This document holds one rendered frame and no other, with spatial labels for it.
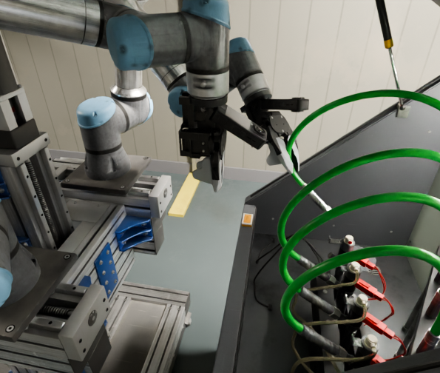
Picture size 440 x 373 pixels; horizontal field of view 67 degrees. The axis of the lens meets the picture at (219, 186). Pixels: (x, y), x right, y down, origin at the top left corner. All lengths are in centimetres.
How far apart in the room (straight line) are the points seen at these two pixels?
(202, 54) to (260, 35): 201
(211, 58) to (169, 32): 8
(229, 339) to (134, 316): 103
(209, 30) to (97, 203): 78
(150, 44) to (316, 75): 217
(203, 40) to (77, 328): 61
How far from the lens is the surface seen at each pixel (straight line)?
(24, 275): 82
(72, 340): 79
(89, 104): 110
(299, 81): 263
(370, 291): 74
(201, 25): 56
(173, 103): 82
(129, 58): 52
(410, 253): 49
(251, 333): 93
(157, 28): 53
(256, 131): 63
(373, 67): 266
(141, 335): 169
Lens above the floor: 161
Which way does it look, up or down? 34 degrees down
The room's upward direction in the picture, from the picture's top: straight up
